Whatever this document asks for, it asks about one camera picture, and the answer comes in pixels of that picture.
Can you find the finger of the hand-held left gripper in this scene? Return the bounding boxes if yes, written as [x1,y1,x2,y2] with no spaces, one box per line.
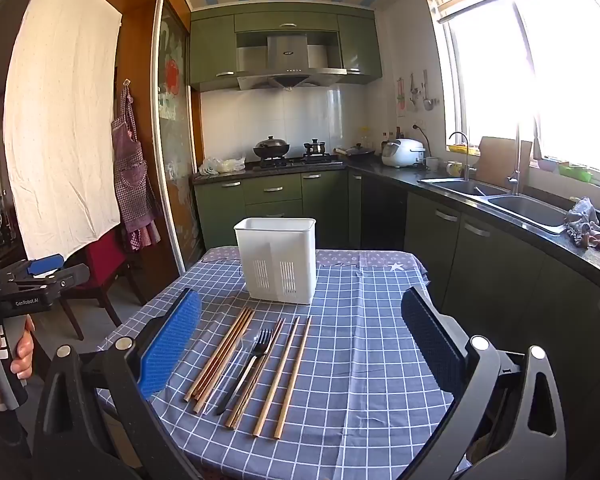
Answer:
[24,254,66,278]
[7,263,92,296]

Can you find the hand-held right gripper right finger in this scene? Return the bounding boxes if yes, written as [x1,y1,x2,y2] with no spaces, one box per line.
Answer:
[387,287,567,480]

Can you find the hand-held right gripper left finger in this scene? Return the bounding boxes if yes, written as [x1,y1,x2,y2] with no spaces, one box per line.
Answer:
[32,289,203,480]

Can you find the light wooden chopstick pair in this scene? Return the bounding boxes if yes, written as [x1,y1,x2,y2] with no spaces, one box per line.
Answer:
[190,308,253,404]

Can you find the black fork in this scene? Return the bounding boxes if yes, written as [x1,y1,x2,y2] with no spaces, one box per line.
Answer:
[216,329,275,416]

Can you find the wooden chopsticks group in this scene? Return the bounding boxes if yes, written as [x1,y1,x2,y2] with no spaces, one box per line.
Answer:
[224,317,284,429]

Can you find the dark wooden chopstick pair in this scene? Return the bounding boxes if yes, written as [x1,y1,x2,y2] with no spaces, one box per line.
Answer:
[228,318,287,430]

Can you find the brown wooden chopstick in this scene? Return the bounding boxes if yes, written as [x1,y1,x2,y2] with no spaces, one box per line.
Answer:
[273,316,313,441]
[252,316,301,437]

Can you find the white plastic utensil holder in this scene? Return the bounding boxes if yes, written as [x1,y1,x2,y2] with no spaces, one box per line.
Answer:
[234,217,317,306]

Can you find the person's left hand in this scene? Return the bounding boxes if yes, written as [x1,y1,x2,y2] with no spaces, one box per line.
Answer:
[0,315,37,404]

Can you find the red wooden chair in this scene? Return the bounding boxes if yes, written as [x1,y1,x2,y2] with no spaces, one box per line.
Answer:
[60,229,148,342]

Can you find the blue checked tablecloth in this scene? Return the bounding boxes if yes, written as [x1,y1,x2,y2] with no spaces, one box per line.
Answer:
[97,246,473,480]

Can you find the long green base cabinet row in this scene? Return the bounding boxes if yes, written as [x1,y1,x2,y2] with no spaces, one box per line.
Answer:
[347,170,600,480]

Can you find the purple checked apron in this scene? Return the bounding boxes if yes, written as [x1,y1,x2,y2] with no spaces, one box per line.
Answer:
[111,80,162,253]

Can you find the white hanging cloth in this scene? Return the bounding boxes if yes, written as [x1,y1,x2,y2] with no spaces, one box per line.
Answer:
[2,0,123,264]

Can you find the sliding glass door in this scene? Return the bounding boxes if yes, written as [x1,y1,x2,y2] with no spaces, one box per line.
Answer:
[150,0,204,277]

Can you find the steel double sink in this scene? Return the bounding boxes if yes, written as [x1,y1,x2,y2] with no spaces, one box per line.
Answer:
[417,177,574,235]

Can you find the black kitchen countertop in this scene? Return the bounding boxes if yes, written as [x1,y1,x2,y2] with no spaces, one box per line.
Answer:
[190,157,600,286]

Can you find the green base cabinet with drawers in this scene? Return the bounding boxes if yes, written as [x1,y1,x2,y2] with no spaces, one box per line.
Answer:
[194,169,363,252]

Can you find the white plastic bag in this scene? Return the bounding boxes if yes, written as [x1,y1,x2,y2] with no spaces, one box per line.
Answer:
[198,156,246,177]

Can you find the curved steel faucet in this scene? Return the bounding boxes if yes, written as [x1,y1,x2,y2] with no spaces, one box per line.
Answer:
[448,131,471,181]

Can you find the white rice cooker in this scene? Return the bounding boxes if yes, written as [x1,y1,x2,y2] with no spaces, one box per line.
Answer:
[381,138,427,169]

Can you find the tall steel faucet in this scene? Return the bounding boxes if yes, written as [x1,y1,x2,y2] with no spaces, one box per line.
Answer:
[506,124,524,196]

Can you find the wooden cutting board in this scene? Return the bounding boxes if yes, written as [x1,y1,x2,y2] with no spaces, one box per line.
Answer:
[475,136,534,187]

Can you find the crumpled grey rag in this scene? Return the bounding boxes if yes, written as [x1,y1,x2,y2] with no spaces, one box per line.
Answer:
[565,197,600,250]

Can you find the pan with lid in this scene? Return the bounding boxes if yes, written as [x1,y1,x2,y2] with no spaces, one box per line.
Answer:
[334,142,376,158]

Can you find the black wok with lid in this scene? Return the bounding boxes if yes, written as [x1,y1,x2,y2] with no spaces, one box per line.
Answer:
[252,135,291,160]

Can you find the gas stove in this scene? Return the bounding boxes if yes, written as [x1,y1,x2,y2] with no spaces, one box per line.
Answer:
[252,154,345,169]

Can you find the green container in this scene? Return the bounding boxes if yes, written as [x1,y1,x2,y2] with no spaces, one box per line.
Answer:
[557,162,594,184]

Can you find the hanging steel ladles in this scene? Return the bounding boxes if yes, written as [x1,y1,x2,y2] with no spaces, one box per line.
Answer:
[409,70,436,112]

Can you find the kitchen window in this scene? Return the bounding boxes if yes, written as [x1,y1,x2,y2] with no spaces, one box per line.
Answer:
[437,0,600,182]

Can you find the steel range hood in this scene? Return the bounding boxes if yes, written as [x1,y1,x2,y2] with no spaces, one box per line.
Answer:
[236,31,349,92]

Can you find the green wall cabinets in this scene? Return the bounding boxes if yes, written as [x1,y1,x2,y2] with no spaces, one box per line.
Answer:
[189,2,384,94]

